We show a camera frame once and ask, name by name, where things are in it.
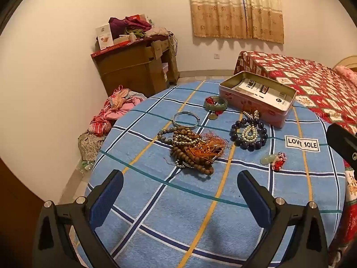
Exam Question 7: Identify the silver bangle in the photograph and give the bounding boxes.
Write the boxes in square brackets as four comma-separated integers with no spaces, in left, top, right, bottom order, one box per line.
[172,111,200,130]

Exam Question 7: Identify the metallic bead bracelet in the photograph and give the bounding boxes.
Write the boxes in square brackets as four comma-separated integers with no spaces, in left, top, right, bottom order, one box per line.
[173,133,202,146]

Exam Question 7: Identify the pink clothes heap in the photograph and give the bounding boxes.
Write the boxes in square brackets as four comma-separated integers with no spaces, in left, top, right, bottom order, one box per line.
[89,85,147,137]

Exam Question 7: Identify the brown wooden bead necklace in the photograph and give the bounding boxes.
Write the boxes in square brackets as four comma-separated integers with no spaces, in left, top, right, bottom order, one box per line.
[167,126,229,175]

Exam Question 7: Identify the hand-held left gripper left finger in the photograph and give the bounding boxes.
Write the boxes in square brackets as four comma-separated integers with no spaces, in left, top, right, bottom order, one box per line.
[33,169,125,268]

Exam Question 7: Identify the green jade bangle red cord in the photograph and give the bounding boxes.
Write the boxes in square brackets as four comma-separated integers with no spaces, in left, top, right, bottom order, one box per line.
[203,96,228,115]

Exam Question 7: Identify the pearl necklace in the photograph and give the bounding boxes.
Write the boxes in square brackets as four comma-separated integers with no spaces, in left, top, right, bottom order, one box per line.
[241,110,261,143]

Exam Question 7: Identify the wooden headboard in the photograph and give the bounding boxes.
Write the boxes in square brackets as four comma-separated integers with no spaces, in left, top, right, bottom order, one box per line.
[333,56,357,69]

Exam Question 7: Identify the bed with red printed blanket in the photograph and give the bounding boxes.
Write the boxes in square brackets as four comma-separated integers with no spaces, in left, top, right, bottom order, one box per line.
[234,51,357,266]

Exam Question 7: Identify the dark brown bead bracelet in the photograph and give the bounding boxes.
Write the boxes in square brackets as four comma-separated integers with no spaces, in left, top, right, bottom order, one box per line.
[157,128,175,146]

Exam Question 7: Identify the brown cardboard boxes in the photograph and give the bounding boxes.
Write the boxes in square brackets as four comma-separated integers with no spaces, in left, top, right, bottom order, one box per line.
[91,35,179,98]

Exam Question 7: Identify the pink tin box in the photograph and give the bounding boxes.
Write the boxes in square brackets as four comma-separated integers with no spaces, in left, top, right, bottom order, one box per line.
[218,71,297,129]

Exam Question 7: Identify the blue plaid blanket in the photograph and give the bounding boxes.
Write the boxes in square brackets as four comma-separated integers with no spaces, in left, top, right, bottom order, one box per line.
[84,80,348,268]

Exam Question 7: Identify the jade pendant red knot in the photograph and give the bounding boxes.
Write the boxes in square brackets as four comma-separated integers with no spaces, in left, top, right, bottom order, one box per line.
[260,152,288,172]

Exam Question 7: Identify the pink pillow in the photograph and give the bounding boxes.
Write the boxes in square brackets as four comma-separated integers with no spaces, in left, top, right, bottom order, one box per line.
[334,65,357,86]

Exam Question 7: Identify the dark blue bead bracelet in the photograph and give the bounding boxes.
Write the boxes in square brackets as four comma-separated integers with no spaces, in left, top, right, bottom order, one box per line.
[229,119,269,152]

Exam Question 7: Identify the beige patterned curtain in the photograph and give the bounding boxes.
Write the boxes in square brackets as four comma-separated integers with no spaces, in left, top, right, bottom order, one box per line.
[187,0,285,44]

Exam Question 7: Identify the black white booklet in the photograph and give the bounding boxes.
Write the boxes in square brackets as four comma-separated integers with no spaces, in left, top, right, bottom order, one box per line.
[234,79,292,110]

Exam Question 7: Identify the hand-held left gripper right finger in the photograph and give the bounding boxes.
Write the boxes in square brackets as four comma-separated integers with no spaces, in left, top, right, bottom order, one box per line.
[237,170,330,268]

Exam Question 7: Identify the clear plastic bag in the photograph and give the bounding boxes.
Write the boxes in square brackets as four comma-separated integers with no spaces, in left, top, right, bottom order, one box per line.
[79,160,94,175]

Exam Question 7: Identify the flat red box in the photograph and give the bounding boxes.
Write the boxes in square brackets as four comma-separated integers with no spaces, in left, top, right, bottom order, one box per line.
[91,38,145,60]

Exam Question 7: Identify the pile of clothes on desk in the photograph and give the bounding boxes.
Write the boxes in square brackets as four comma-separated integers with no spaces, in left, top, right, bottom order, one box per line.
[108,15,170,38]

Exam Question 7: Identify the woven bag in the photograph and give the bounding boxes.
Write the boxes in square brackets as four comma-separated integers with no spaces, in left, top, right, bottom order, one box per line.
[77,131,108,162]

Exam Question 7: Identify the white carton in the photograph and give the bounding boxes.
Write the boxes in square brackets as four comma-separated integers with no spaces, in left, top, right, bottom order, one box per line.
[95,23,114,51]

